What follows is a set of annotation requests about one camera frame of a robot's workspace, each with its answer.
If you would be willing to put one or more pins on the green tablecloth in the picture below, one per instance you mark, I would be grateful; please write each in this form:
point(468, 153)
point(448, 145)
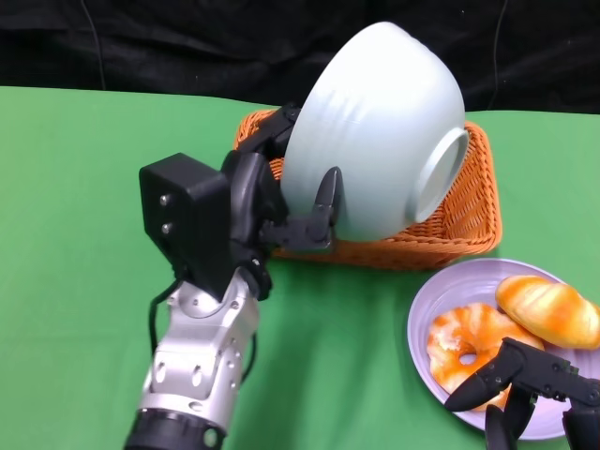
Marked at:
point(70, 187)

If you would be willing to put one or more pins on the pale green bowl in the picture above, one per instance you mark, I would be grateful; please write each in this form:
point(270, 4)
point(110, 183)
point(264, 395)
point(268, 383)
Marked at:
point(375, 122)

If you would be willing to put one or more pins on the oblong orange bread loaf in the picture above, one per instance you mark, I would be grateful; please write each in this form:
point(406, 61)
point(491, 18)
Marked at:
point(548, 309)

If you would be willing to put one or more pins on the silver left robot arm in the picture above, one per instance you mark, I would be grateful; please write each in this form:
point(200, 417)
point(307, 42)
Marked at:
point(201, 356)

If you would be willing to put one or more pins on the black backdrop curtain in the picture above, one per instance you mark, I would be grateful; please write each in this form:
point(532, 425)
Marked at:
point(187, 42)

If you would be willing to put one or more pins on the lavender plate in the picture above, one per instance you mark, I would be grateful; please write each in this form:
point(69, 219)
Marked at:
point(436, 290)

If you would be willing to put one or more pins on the orange wicker basket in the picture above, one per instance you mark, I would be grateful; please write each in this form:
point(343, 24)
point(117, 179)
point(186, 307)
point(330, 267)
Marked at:
point(469, 220)

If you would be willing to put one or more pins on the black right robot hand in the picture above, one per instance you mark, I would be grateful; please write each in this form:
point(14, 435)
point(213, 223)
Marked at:
point(562, 384)

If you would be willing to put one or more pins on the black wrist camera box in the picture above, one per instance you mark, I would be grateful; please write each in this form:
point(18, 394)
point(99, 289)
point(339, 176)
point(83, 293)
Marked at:
point(183, 215)

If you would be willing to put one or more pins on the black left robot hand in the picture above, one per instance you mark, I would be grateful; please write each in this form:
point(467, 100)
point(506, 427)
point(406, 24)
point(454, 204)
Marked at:
point(253, 201)

